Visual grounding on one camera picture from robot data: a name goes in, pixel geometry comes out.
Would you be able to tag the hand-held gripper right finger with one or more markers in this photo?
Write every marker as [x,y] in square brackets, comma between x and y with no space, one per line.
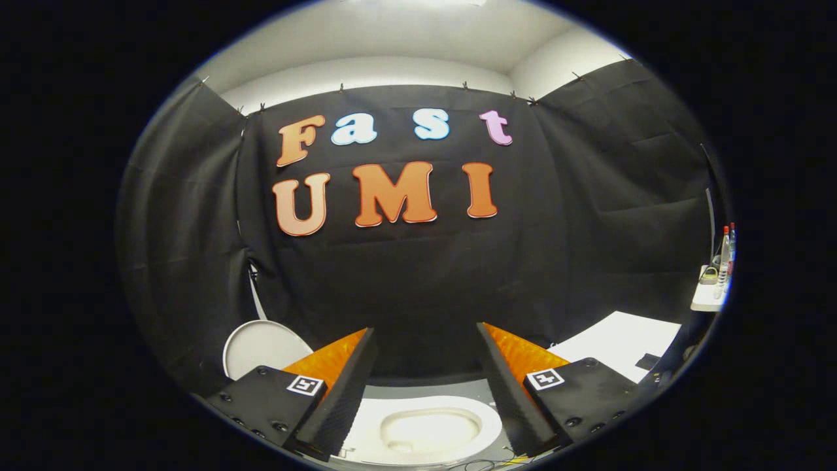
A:
[507,386]

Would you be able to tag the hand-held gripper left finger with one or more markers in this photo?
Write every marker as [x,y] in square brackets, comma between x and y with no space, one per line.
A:
[350,386]

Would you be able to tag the white toilet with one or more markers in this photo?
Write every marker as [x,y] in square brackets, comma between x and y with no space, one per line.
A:
[425,428]

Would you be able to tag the white drawer cabinet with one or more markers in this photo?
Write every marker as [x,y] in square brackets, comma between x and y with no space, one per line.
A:
[614,340]

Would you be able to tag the white pole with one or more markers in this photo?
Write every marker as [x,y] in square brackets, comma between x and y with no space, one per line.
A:
[257,294]

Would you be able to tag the black backdrop cloth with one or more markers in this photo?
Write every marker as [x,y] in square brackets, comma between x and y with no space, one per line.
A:
[418,275]

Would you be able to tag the black flat device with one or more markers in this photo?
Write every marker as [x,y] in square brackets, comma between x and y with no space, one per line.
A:
[647,361]

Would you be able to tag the white side table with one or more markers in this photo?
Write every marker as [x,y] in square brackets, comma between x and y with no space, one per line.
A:
[706,302]

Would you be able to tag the small green grey object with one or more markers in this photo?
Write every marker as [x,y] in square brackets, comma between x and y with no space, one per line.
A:
[709,276]

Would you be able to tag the clear plastic water bottle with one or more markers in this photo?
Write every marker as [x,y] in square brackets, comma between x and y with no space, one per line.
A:
[724,261]

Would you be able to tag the red label plastic bottle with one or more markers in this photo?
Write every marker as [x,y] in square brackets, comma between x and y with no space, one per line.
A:
[732,242]

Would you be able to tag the row of black cloth clips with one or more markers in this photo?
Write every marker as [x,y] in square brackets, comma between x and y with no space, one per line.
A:
[341,87]

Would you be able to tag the ceiling light panel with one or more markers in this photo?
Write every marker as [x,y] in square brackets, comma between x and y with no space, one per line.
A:
[418,2]

